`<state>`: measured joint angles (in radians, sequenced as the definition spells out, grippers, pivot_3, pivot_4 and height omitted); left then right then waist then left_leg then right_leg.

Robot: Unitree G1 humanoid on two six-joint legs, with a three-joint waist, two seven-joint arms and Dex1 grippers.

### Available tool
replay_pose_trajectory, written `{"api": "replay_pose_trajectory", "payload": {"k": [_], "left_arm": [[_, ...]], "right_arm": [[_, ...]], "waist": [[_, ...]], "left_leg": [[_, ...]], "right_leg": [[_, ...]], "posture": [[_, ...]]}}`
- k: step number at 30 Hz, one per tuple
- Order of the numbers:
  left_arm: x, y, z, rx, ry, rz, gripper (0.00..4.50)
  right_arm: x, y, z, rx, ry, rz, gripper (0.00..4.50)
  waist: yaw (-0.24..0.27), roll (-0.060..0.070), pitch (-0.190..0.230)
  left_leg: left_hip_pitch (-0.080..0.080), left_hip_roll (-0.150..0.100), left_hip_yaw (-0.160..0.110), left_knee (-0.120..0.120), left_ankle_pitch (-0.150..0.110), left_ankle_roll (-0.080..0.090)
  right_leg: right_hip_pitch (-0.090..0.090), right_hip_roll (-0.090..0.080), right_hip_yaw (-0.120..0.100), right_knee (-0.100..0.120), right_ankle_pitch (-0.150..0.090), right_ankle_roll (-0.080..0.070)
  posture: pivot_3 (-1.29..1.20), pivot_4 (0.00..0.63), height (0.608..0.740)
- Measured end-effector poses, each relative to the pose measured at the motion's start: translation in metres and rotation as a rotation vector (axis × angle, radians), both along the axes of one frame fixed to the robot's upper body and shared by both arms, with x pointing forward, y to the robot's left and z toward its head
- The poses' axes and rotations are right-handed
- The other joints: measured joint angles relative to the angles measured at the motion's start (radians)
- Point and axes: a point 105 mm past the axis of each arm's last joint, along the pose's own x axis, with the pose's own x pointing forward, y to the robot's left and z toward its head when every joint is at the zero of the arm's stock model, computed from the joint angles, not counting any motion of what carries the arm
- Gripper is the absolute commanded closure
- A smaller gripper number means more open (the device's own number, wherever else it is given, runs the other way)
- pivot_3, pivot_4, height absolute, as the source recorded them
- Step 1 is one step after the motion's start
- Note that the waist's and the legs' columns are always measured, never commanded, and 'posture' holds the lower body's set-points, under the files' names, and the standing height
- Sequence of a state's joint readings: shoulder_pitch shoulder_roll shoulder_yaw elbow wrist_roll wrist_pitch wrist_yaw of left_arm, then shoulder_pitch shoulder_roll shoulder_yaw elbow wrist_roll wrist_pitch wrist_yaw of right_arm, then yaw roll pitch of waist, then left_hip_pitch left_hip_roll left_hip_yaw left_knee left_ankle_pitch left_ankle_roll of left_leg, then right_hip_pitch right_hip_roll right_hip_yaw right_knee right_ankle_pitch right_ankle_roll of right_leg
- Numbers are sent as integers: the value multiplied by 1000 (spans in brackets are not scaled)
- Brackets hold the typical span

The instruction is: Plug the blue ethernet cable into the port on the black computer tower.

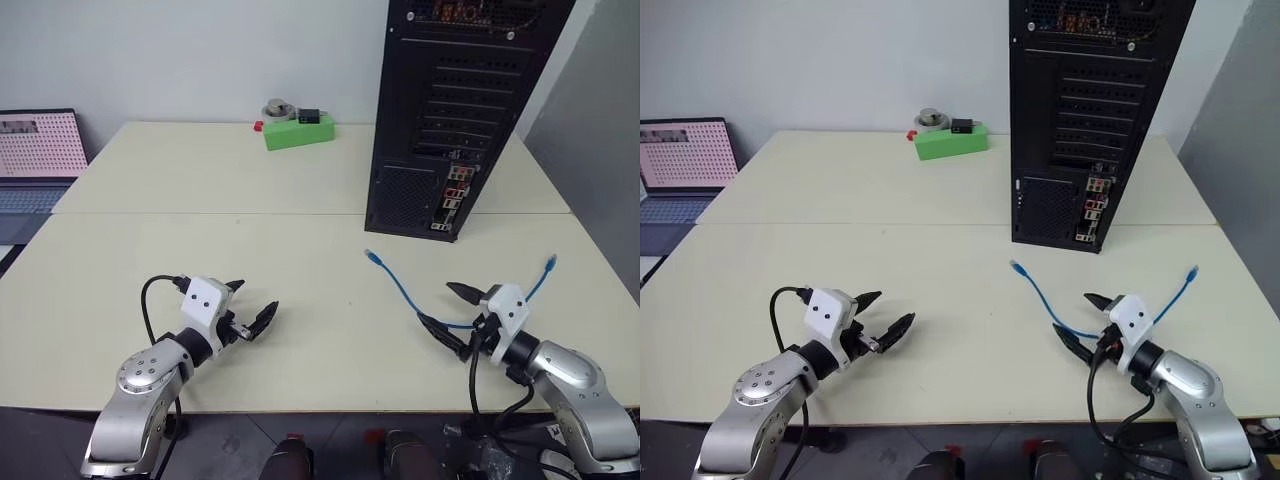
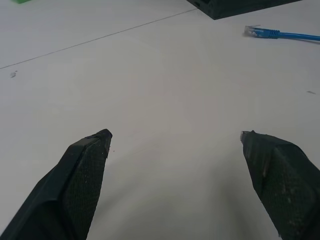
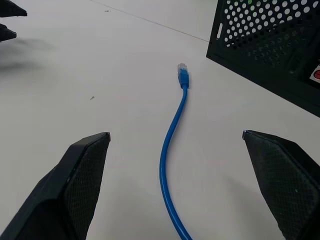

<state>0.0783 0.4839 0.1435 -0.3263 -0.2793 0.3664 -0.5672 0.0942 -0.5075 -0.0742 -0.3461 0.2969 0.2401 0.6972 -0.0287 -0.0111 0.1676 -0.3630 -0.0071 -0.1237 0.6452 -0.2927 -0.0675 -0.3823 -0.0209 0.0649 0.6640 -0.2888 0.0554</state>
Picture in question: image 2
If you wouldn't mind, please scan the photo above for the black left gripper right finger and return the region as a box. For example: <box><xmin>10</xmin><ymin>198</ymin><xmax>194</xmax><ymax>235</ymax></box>
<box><xmin>239</xmin><ymin>130</ymin><xmax>320</xmax><ymax>240</ymax></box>

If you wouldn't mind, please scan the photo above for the black box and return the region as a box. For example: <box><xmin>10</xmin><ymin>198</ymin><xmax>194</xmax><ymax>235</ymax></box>
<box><xmin>186</xmin><ymin>0</ymin><xmax>302</xmax><ymax>21</ymax></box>

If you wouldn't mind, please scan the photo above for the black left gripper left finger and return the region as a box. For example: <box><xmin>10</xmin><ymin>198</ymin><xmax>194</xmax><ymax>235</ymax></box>
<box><xmin>0</xmin><ymin>128</ymin><xmax>113</xmax><ymax>240</ymax></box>

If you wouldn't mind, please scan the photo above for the blue ethernet cable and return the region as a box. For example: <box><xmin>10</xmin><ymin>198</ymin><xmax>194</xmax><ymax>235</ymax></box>
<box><xmin>243</xmin><ymin>24</ymin><xmax>320</xmax><ymax>42</ymax></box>

